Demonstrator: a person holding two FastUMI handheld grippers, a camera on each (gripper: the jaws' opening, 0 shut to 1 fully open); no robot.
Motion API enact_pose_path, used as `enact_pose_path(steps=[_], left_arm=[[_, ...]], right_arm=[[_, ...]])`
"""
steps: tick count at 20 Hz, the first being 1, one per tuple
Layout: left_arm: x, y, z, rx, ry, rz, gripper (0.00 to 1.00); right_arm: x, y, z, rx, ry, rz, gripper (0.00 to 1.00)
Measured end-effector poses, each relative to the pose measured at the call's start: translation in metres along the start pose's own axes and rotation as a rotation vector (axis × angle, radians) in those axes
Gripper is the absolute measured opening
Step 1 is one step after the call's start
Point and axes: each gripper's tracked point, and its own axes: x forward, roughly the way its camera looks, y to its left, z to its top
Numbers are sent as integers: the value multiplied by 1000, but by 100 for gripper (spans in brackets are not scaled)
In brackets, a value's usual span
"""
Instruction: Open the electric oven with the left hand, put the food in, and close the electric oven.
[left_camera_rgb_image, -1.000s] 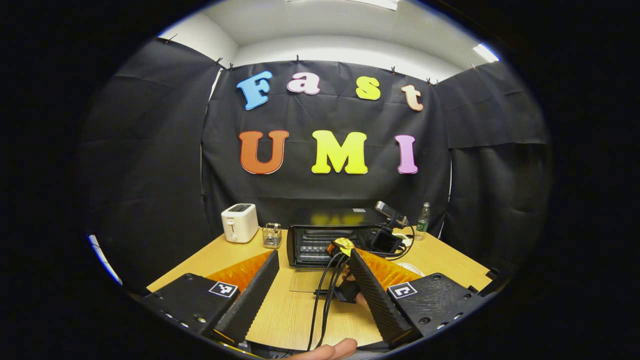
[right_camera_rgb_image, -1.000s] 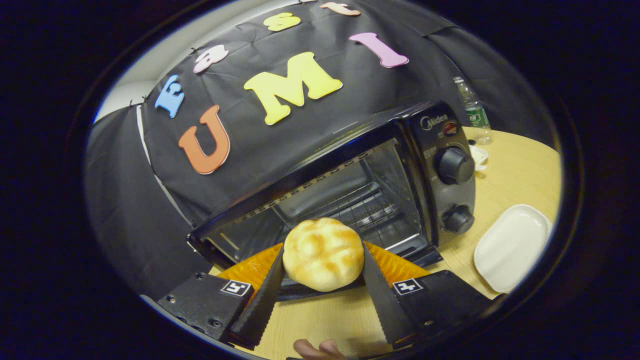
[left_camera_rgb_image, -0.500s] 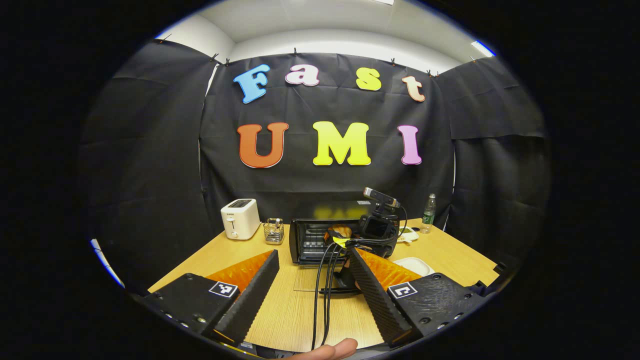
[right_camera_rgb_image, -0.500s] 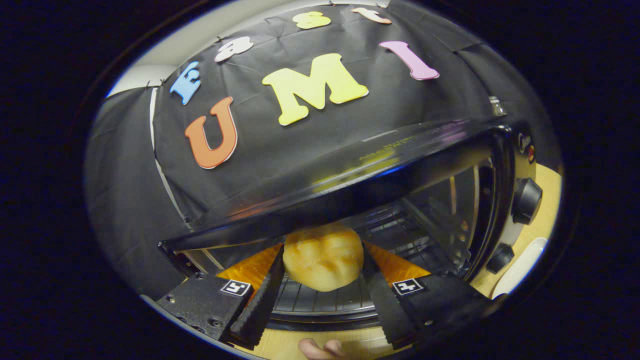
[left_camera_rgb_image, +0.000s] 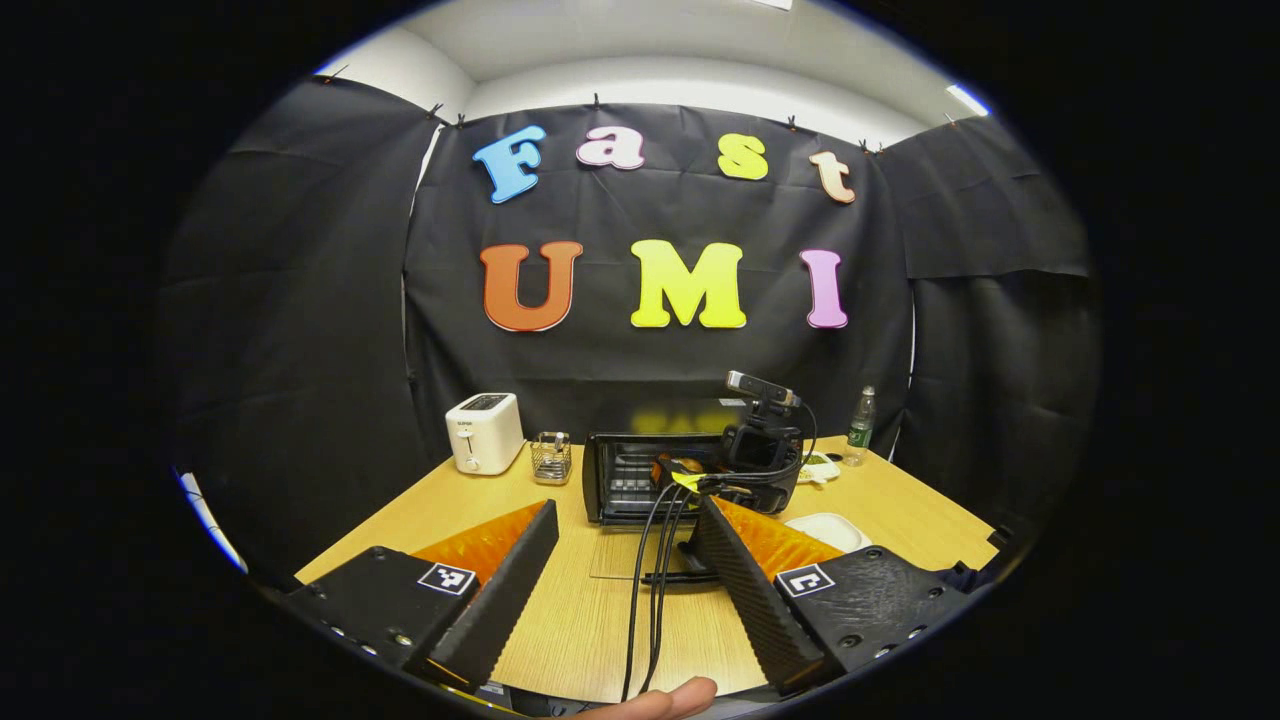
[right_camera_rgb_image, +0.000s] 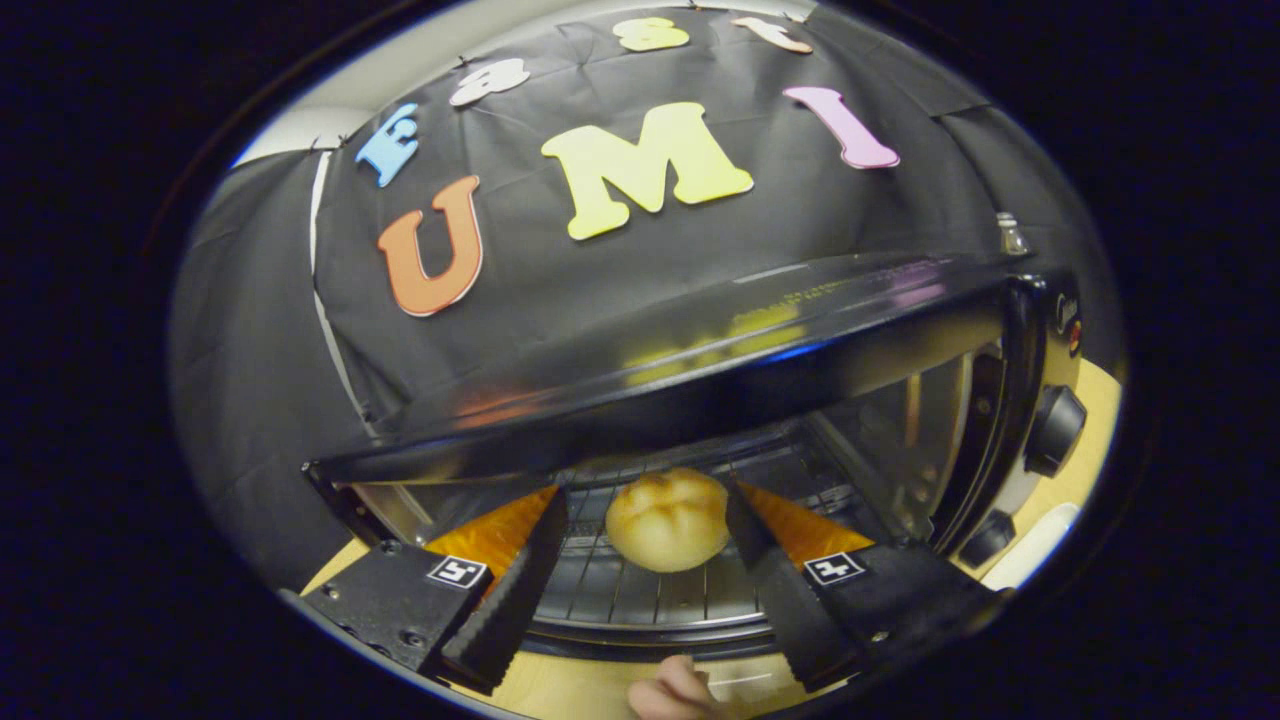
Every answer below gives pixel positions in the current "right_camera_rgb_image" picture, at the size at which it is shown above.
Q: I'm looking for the round bread bun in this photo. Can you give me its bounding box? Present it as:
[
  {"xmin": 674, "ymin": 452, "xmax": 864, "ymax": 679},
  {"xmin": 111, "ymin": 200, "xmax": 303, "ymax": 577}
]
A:
[{"xmin": 605, "ymin": 467, "xmax": 731, "ymax": 574}]

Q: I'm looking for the white square plate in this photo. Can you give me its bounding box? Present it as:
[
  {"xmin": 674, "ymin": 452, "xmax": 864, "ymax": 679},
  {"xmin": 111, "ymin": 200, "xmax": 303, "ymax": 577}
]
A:
[{"xmin": 983, "ymin": 502, "xmax": 1083, "ymax": 591}]

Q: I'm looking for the black electric oven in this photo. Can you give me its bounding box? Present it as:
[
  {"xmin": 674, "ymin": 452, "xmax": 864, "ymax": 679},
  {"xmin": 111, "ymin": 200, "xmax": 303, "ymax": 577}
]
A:
[{"xmin": 300, "ymin": 250, "xmax": 1091, "ymax": 666}]

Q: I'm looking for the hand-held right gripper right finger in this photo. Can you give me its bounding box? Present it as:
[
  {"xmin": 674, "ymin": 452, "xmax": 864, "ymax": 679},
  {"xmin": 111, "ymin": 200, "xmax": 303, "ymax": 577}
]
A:
[{"xmin": 725, "ymin": 480, "xmax": 1006, "ymax": 693}]

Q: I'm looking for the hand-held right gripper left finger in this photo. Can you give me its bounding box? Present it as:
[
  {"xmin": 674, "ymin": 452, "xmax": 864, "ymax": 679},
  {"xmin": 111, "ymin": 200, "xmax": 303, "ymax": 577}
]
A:
[{"xmin": 298, "ymin": 487, "xmax": 571, "ymax": 696}]

